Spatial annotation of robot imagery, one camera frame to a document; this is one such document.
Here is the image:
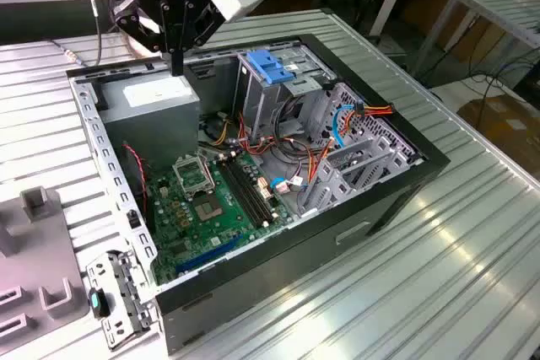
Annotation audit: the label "labelled flat cardboard box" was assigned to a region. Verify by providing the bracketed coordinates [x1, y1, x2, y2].
[457, 96, 540, 167]

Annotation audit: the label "thin metal locking lever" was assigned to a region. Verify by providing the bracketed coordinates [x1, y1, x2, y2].
[201, 153, 214, 199]

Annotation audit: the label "black cable bundle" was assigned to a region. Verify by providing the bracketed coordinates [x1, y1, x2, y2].
[269, 96, 313, 159]

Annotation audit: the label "red black twisted wire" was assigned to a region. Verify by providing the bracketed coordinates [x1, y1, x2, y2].
[121, 142, 149, 218]

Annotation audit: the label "multicolour power wire black plug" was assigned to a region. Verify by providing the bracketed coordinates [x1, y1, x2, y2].
[341, 100, 396, 136]

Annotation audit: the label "blue expansion slot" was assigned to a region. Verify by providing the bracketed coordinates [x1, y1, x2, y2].
[175, 231, 245, 275]

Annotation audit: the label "grey parts rack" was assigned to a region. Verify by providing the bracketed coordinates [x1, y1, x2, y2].
[0, 185, 92, 351]

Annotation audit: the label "grey expansion bracket clamp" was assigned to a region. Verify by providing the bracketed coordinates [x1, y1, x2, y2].
[85, 250, 159, 352]

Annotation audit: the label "CPU socket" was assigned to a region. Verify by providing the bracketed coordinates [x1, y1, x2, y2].
[192, 193, 231, 224]

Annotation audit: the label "grey power supply unit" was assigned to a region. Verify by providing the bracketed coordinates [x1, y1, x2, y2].
[95, 71, 202, 174]

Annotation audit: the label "black RAM slot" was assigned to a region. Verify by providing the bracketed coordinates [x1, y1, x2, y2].
[233, 153, 276, 225]
[216, 157, 259, 230]
[221, 156, 265, 228]
[227, 155, 270, 227]

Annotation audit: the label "blue plastic drive latch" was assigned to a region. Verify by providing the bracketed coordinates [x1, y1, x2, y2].
[246, 50, 296, 86]

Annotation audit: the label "orange yellow wire bundle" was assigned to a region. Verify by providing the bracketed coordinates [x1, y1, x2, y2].
[208, 117, 234, 147]

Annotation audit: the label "metal slat side table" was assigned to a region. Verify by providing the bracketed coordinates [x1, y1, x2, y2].
[411, 0, 540, 83]

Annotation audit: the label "black cable with metal plug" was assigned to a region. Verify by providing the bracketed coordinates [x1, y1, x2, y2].
[50, 0, 105, 70]

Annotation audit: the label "metal socket cover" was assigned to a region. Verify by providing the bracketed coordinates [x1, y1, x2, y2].
[171, 156, 213, 201]

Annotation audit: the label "black clip with blue button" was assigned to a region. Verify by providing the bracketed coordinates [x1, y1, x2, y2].
[87, 287, 111, 320]

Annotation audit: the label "red orange wire bundle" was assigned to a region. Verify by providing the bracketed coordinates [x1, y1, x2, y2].
[236, 113, 338, 186]

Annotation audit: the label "black open PC case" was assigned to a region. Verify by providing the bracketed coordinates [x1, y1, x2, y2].
[65, 33, 451, 357]

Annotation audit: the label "grey metal disk bay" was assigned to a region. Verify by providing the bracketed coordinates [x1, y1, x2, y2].
[297, 81, 425, 220]

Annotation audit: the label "blue wire with white label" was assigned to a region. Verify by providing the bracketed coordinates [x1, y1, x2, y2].
[268, 175, 305, 196]

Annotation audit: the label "green motherboard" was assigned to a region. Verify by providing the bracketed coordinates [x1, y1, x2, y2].
[145, 151, 296, 287]

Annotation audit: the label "blue SATA wire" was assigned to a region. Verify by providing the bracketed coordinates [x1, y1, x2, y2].
[330, 100, 365, 150]

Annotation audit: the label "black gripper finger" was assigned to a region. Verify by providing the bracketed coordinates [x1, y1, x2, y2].
[112, 0, 178, 77]
[176, 0, 224, 77]

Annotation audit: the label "grey optical drive cage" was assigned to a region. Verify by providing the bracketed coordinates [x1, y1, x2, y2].
[231, 41, 338, 146]

